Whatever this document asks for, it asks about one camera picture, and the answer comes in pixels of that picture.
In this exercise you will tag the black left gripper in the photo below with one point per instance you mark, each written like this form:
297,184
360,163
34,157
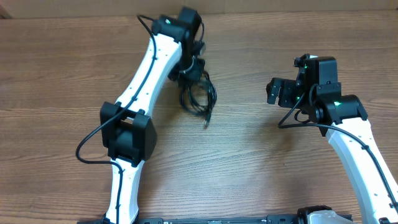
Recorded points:
195,74

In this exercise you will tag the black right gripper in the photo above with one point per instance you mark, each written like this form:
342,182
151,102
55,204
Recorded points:
287,89

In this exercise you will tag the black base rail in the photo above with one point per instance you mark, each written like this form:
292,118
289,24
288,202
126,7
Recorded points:
331,217

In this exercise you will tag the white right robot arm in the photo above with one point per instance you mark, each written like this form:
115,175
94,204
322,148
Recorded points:
343,120

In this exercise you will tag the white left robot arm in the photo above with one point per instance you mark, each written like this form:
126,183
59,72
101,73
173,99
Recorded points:
128,132

